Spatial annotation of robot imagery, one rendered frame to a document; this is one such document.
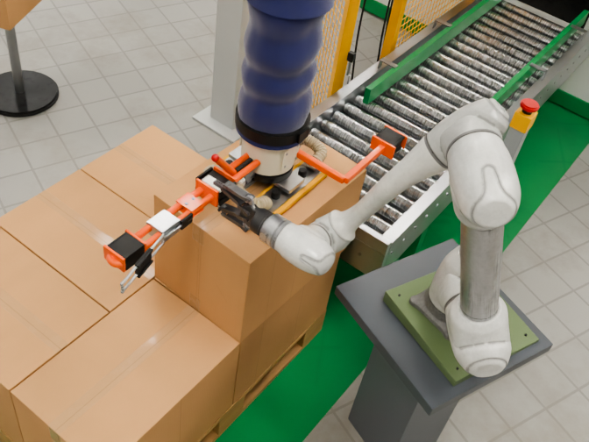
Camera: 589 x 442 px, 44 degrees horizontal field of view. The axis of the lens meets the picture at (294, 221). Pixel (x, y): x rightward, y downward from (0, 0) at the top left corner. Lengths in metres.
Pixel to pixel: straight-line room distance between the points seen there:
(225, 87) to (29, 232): 1.55
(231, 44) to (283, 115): 1.71
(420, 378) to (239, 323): 0.59
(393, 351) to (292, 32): 0.98
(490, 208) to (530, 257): 2.24
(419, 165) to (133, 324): 1.15
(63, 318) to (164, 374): 0.39
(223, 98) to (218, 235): 1.87
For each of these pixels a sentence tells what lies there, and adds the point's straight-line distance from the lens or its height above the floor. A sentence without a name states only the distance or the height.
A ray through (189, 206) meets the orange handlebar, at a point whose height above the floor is 1.09.
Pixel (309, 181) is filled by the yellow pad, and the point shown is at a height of 0.97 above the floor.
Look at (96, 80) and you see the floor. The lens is 4.41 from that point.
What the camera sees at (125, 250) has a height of 1.10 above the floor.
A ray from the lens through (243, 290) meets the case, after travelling 2.24.
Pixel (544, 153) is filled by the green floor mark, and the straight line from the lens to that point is 4.50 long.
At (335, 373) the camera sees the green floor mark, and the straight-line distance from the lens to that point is 3.09.
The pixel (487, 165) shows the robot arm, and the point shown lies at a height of 1.59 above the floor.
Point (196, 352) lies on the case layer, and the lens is 2.42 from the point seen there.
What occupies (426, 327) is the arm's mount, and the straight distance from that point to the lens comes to 2.31.
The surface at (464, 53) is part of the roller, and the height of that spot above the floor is 0.52.
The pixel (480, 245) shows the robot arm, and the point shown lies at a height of 1.36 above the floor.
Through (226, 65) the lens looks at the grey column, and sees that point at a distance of 3.86.
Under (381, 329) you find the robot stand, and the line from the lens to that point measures 2.31.
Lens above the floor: 2.55
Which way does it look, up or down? 45 degrees down
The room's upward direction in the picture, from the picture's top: 10 degrees clockwise
